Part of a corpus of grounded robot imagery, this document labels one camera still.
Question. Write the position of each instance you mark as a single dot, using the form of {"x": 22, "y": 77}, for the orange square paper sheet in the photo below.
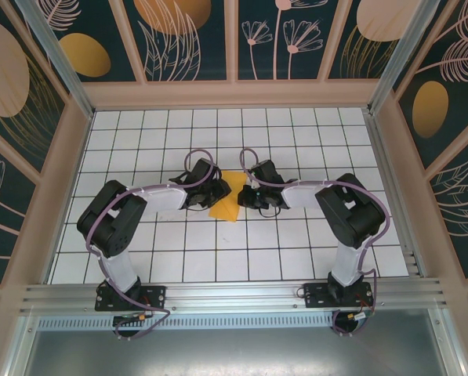
{"x": 226, "y": 213}

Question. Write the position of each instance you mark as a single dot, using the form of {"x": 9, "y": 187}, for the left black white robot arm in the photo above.
{"x": 112, "y": 219}

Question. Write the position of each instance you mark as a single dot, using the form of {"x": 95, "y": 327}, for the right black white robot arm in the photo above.
{"x": 355, "y": 219}

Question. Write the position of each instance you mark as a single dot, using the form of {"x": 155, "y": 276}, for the grey metal sheet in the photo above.
{"x": 233, "y": 352}

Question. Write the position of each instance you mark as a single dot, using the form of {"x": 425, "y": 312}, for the long slotted aluminium rail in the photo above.
{"x": 233, "y": 291}

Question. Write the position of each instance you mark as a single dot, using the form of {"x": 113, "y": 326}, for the aluminium table edge rail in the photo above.
{"x": 380, "y": 156}

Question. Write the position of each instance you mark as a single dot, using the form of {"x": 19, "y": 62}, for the aluminium corner post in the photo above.
{"x": 55, "y": 47}
{"x": 409, "y": 47}

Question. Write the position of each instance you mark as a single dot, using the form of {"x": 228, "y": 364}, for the aluminium frame bar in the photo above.
{"x": 18, "y": 344}
{"x": 449, "y": 344}

